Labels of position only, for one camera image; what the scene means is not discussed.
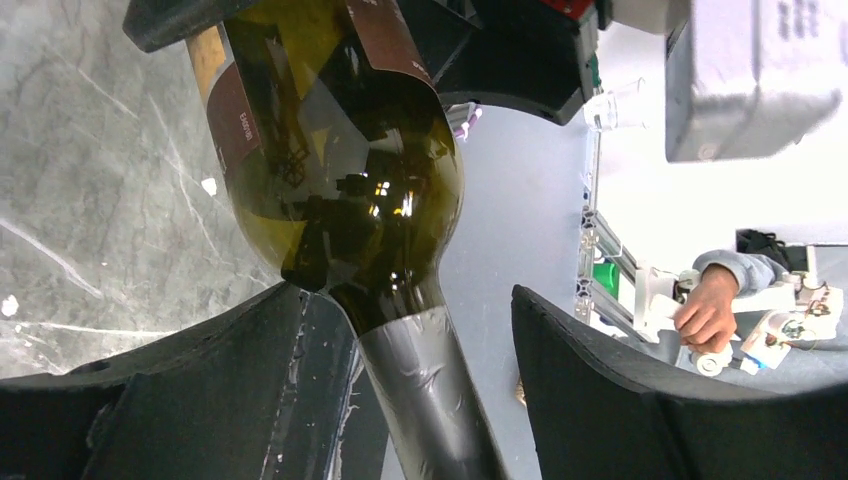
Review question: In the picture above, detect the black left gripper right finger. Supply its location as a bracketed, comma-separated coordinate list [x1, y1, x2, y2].
[511, 285, 847, 479]

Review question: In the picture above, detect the green wine bottle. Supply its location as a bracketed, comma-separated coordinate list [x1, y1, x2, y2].
[186, 1, 506, 479]

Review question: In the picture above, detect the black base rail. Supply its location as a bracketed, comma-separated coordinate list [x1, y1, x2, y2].
[260, 292, 388, 479]

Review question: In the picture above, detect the aluminium frame leader device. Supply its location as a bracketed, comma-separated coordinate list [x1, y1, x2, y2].
[575, 208, 847, 388]

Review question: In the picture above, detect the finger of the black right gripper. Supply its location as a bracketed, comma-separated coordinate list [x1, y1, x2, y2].
[399, 0, 600, 126]
[122, 0, 258, 53]

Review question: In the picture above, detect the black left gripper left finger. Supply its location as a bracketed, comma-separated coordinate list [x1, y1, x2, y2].
[1, 285, 301, 479]

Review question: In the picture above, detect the person hand grey sleeve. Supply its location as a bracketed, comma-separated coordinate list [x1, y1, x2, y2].
[673, 250, 787, 353]

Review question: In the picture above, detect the small clear plastic cup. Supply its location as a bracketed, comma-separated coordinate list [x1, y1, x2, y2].
[583, 77, 648, 132]

